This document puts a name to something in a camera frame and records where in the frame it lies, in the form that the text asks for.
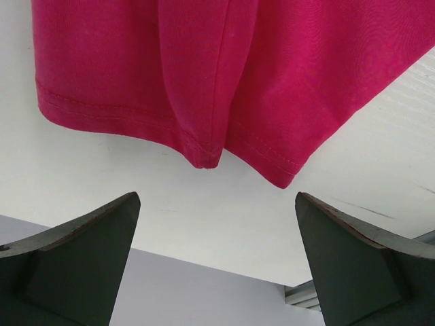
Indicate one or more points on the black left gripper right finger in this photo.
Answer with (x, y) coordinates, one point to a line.
(365, 275)

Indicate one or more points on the pink t shirt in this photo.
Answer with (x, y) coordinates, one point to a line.
(269, 81)

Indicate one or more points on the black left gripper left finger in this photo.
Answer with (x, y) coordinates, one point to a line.
(69, 274)

